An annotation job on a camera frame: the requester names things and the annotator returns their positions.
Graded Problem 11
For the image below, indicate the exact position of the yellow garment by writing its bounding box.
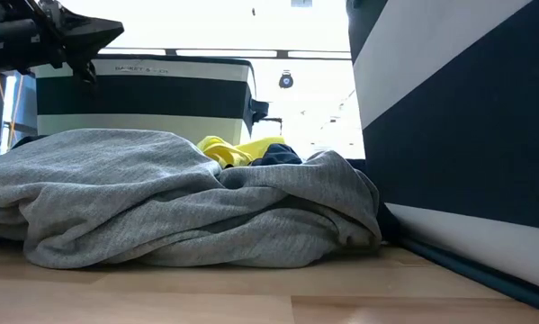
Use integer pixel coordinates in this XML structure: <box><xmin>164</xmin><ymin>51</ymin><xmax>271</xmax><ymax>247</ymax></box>
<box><xmin>195</xmin><ymin>134</ymin><xmax>286</xmax><ymax>169</ymax></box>

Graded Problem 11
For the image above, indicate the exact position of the navy white striped fabric basket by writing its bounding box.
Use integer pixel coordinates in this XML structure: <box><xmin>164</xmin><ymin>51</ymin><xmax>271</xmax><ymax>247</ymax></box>
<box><xmin>346</xmin><ymin>0</ymin><xmax>539</xmax><ymax>316</ymax></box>

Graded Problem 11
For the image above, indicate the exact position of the striped basket with printed label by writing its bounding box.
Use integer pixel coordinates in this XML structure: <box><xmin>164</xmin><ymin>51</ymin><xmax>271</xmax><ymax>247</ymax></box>
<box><xmin>31</xmin><ymin>53</ymin><xmax>270</xmax><ymax>147</ymax></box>

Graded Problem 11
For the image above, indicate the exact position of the dark navy garment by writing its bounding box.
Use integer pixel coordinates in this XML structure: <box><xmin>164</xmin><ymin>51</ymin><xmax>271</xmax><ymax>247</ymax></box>
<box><xmin>249</xmin><ymin>142</ymin><xmax>304</xmax><ymax>167</ymax></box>

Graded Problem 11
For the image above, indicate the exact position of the heather grey sweatshirt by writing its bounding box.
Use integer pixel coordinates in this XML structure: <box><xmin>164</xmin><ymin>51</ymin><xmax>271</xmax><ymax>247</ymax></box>
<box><xmin>0</xmin><ymin>128</ymin><xmax>383</xmax><ymax>270</ymax></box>

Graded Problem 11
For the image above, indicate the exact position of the yellow cable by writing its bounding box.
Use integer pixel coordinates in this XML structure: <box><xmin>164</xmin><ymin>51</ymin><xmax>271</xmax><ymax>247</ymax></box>
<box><xmin>0</xmin><ymin>73</ymin><xmax>24</xmax><ymax>149</ymax></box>

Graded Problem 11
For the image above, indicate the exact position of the round black blue device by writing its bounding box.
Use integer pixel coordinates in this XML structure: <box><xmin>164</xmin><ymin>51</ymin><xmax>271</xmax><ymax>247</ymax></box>
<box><xmin>278</xmin><ymin>69</ymin><xmax>295</xmax><ymax>90</ymax></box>

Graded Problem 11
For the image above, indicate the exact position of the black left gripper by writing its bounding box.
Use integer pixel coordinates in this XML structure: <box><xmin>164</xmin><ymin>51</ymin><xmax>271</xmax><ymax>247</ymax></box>
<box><xmin>23</xmin><ymin>0</ymin><xmax>125</xmax><ymax>86</ymax></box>

